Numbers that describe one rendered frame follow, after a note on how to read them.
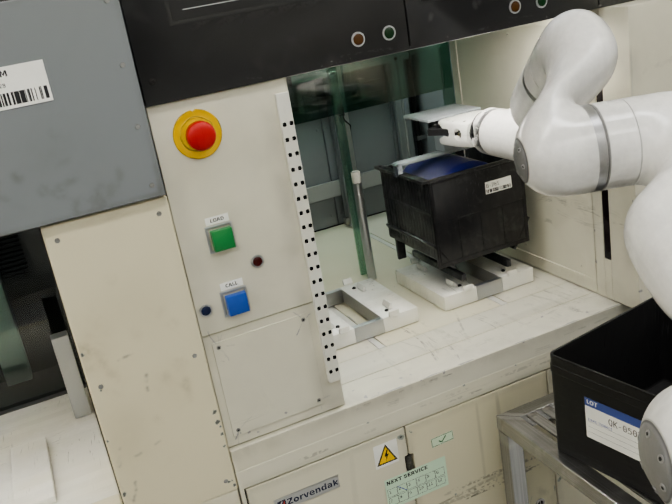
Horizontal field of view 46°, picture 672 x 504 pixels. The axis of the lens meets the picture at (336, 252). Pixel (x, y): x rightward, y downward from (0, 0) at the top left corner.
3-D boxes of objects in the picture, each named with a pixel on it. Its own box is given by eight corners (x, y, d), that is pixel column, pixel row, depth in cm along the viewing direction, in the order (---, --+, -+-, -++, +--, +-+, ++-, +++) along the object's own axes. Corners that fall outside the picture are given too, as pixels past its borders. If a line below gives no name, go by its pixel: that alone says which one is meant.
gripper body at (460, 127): (469, 158, 142) (437, 150, 152) (517, 145, 145) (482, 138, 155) (465, 116, 139) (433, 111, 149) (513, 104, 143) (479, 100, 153)
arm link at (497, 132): (505, 94, 139) (470, 132, 138) (553, 100, 127) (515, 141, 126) (529, 129, 143) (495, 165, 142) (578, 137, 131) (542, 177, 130)
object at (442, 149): (434, 291, 153) (413, 130, 143) (386, 264, 171) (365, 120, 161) (538, 257, 161) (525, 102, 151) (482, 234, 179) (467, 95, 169)
